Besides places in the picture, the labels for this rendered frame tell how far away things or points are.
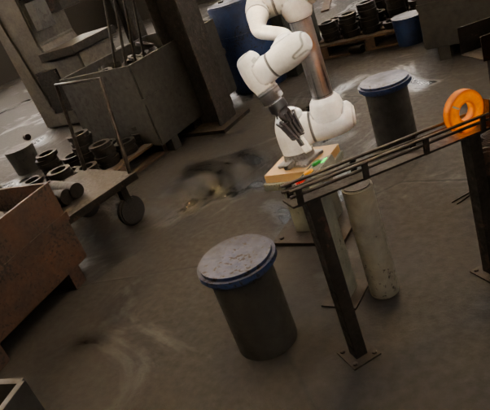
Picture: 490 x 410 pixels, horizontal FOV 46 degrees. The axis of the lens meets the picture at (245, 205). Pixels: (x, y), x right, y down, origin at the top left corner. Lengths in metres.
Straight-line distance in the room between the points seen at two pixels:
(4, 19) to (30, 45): 0.41
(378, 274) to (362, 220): 0.26
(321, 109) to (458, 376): 1.33
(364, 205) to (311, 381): 0.68
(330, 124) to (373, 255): 0.74
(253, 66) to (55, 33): 5.50
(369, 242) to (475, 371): 0.60
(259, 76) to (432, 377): 1.22
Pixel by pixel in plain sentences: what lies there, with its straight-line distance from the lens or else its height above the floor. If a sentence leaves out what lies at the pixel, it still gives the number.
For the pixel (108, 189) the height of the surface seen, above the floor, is 0.32.
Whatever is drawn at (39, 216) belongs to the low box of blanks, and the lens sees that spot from 3.30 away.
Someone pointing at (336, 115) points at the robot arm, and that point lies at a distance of 2.75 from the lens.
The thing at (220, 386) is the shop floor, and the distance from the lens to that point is 2.34.
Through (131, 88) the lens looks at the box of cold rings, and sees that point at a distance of 4.82.
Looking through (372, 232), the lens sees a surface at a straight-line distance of 2.27.
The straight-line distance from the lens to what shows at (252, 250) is 2.20.
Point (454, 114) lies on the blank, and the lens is 2.12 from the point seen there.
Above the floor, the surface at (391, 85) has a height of 0.43.
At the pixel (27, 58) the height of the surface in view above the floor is 0.91.
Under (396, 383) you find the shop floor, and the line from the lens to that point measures 2.12.
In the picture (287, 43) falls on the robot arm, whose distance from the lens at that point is 2.15.
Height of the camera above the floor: 1.52
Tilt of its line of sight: 25 degrees down
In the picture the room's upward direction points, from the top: 20 degrees counter-clockwise
